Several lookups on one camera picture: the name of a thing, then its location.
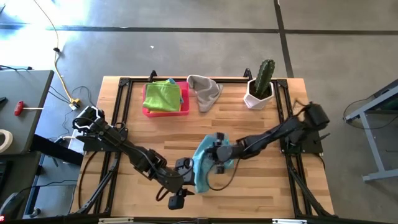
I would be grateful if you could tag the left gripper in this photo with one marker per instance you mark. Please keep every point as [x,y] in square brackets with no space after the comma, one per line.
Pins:
[177,183]

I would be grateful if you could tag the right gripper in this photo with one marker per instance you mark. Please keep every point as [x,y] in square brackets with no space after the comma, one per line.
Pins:
[227,153]

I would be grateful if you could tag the grey microfiber towel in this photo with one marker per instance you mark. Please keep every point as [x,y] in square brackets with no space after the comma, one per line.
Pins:
[206,91]

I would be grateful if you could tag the green microfiber towel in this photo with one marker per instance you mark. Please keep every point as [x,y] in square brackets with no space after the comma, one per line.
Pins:
[161,98]

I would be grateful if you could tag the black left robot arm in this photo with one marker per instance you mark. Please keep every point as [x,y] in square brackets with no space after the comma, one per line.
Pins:
[124,146]

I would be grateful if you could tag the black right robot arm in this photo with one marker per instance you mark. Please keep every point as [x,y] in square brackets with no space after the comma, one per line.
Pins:
[273,137]

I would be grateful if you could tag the pink plastic bin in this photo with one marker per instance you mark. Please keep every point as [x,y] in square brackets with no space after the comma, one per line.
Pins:
[186,107]

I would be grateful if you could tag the white faceted plant pot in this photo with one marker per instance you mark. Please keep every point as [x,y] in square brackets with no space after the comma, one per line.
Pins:
[256,102]

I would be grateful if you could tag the green cactus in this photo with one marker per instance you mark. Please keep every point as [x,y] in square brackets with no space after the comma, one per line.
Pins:
[264,76]

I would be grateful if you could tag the black beam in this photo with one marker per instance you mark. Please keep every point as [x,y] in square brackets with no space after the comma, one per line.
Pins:
[56,149]

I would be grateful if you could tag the grey metal table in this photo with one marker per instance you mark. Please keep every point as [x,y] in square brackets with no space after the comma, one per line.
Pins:
[370,137]

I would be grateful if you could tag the grey rounded object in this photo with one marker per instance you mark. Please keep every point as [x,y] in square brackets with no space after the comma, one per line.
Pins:
[11,205]

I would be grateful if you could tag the cream tape roll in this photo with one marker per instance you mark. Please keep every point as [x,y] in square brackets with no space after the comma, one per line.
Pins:
[10,138]

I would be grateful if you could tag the grey side table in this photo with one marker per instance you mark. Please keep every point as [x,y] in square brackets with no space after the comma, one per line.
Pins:
[25,90]

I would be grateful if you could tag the black aluminium table frame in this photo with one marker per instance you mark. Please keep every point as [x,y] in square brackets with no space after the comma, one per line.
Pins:
[233,80]

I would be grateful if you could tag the silver metal bracket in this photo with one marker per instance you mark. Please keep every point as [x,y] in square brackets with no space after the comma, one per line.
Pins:
[289,221]
[115,220]

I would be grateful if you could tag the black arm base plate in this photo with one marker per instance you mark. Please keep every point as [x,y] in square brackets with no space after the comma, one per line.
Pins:
[311,144]
[90,145]

